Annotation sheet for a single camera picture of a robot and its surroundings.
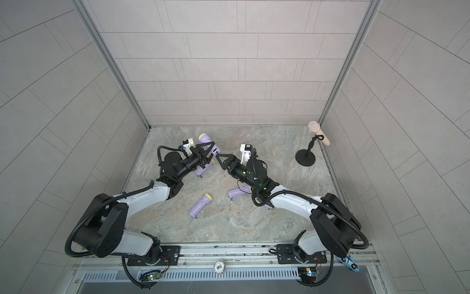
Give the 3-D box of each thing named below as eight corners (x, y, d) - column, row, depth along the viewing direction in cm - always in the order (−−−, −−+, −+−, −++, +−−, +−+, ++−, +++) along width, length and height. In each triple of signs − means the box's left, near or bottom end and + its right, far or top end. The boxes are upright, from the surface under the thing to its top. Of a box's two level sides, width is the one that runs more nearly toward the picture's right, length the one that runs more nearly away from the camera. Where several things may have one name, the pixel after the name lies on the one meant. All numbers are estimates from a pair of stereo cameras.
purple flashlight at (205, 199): (188, 215, 83) (186, 212, 81) (208, 195, 89) (207, 192, 87) (193, 220, 82) (191, 217, 79) (213, 199, 88) (212, 196, 86)
